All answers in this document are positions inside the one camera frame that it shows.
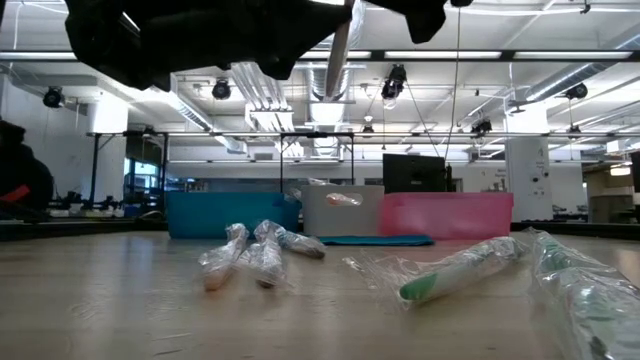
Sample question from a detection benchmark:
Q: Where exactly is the white hanging light fixture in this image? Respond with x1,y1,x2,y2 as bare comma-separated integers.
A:
243,108,297,134

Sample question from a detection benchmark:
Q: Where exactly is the black horizontal ceiling rail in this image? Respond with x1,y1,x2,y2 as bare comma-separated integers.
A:
85,131,640,139

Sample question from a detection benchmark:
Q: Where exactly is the white plastic bin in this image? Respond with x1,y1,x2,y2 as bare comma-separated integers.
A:
301,185,385,237

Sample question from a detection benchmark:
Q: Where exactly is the teal bin lid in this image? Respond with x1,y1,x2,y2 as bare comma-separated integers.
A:
317,234,435,247

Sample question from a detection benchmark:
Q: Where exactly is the black metal stand frame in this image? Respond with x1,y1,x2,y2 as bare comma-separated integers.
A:
277,130,357,194

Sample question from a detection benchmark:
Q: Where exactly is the black overhead rig bar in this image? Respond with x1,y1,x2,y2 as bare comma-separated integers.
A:
0,48,640,63

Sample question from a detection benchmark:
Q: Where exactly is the red object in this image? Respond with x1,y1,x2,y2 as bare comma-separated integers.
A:
0,184,31,204

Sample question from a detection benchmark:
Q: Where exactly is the green toothbrush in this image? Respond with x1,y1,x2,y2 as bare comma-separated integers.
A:
343,235,530,309
528,227,640,360

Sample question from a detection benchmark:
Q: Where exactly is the silver ceiling duct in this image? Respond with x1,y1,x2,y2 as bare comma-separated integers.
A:
295,0,370,157

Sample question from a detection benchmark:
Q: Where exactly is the teal plastic bin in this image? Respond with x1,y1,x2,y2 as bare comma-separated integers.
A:
165,192,303,240

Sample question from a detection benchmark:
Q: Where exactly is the black monitor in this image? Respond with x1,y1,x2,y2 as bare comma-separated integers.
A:
382,153,448,194

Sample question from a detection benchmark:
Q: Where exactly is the person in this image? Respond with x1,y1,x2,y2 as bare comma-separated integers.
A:
0,118,55,221

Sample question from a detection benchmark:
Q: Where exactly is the black aluminium table frame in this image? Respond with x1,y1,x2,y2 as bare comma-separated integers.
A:
0,218,640,240

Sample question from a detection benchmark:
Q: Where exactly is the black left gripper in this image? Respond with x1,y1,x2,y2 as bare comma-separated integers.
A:
149,0,354,81

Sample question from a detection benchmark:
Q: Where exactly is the black workbench equipment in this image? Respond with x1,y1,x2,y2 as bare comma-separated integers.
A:
49,189,125,219

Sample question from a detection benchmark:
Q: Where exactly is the pink plastic bin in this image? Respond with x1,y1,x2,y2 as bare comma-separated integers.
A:
379,192,515,241

